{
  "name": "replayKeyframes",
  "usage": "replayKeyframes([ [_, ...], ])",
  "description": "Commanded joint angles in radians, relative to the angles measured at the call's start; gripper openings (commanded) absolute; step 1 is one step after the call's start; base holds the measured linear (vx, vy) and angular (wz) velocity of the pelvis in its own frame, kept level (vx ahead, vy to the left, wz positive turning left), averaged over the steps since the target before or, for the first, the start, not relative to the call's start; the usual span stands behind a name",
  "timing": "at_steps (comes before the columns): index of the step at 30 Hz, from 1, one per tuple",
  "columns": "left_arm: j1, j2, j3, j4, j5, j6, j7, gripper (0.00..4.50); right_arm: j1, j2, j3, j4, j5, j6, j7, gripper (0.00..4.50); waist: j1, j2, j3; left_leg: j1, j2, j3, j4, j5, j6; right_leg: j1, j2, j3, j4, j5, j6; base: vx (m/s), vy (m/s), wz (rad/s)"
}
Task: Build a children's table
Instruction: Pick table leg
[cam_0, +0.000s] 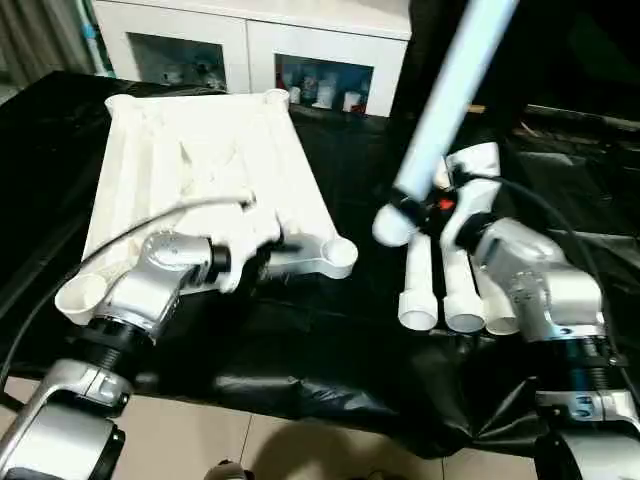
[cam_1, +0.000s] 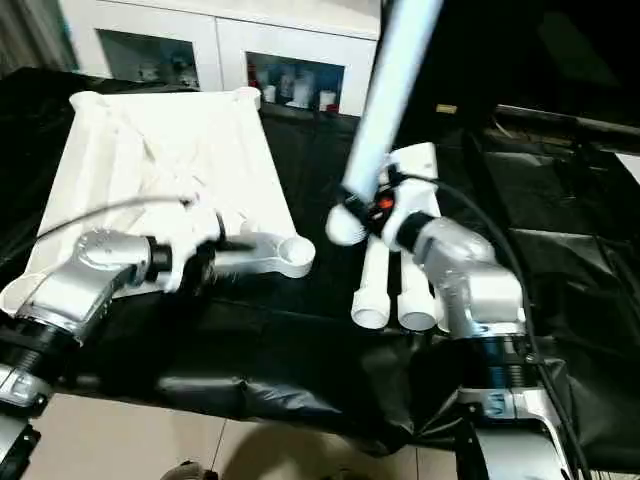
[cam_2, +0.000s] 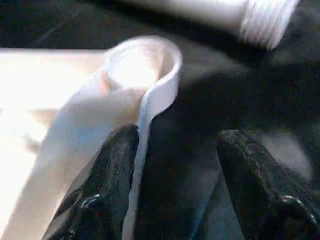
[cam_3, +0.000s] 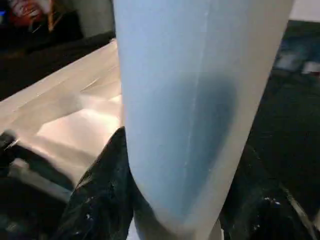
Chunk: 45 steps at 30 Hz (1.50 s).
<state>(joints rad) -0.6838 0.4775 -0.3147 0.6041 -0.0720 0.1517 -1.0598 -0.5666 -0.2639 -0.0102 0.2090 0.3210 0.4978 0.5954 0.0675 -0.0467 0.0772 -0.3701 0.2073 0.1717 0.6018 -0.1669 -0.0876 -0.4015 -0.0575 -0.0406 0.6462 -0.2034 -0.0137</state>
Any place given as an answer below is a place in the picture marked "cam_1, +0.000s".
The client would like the white plastic table top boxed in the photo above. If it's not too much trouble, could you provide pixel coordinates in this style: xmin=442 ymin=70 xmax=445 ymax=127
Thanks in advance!
xmin=0 ymin=88 xmax=316 ymax=311

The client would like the white plastic table leg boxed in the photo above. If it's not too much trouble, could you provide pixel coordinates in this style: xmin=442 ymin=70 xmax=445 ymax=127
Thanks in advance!
xmin=350 ymin=236 xmax=399 ymax=330
xmin=328 ymin=0 xmax=446 ymax=247
xmin=398 ymin=250 xmax=442 ymax=334

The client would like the black mat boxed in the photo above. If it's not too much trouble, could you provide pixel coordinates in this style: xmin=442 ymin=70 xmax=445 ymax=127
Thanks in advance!
xmin=0 ymin=65 xmax=640 ymax=471

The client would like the white glass-door cabinet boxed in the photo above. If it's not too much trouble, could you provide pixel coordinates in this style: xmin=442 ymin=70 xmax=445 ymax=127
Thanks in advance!
xmin=58 ymin=0 xmax=381 ymax=116

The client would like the white board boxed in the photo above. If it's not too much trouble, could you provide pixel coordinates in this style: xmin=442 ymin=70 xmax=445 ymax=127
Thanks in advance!
xmin=612 ymin=152 xmax=640 ymax=186

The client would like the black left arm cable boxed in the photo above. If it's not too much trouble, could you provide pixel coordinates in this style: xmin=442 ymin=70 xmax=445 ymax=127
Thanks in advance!
xmin=30 ymin=194 xmax=197 ymax=253

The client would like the black metal rail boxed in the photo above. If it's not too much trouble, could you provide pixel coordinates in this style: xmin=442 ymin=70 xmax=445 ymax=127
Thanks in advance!
xmin=490 ymin=100 xmax=640 ymax=156

